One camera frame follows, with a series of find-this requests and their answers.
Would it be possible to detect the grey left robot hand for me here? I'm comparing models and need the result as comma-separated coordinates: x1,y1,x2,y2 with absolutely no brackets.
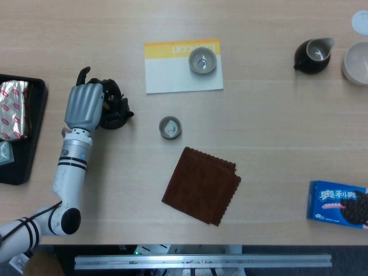
63,66,119,134

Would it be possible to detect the black cast iron teapot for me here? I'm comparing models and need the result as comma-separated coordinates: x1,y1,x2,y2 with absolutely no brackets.
91,78,135,131

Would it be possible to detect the dark cup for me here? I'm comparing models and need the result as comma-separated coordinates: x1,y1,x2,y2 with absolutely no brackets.
158,116,182,141

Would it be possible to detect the black plastic tray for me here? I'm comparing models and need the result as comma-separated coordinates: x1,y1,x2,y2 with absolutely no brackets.
0,74,49,186

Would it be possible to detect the yellow and white booklet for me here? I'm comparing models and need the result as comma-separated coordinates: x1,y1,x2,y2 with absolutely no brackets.
144,38,224,95

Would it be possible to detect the small teal packet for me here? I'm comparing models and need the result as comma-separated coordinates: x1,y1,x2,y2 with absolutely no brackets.
0,140,15,166

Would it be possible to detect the grey tea strainer bowl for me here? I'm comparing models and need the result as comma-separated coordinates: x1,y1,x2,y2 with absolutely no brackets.
188,47,217,74

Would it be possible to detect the brown folded tea cloth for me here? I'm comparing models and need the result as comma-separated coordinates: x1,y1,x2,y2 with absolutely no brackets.
161,146,242,227

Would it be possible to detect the orange brown round object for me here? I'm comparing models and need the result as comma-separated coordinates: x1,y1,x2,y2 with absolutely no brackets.
22,250,66,276

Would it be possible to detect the white floor socket box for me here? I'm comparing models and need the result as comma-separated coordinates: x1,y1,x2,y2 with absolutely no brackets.
8,254,29,274

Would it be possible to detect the dark pouring pitcher beige inside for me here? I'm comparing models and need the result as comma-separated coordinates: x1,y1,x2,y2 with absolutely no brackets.
293,37,336,75

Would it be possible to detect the blue Oreo cookie box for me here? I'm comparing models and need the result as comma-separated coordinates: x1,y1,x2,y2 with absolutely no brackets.
305,180,368,230

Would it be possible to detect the white ceramic bowl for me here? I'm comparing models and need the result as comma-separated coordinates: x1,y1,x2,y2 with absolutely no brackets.
341,41,368,86

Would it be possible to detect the white round lid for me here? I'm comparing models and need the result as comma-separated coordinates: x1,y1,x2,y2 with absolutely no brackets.
351,10,368,36

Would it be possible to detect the aluminium profile rail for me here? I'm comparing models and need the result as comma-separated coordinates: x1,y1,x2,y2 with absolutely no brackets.
74,254,333,270

